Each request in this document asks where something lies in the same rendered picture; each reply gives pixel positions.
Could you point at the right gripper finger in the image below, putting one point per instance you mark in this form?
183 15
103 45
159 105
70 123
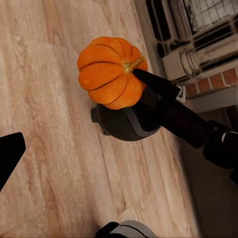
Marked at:
158 84
142 109

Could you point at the pumpkin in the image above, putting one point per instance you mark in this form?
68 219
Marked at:
106 67

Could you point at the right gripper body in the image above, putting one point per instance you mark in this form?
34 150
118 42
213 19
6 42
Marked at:
172 115

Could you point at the cauldron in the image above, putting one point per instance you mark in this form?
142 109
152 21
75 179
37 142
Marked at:
126 124

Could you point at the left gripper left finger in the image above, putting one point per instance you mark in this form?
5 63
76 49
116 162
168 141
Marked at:
12 147

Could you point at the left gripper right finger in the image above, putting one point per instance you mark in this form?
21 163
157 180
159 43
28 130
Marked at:
230 148

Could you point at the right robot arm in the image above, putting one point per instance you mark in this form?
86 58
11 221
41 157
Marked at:
183 122

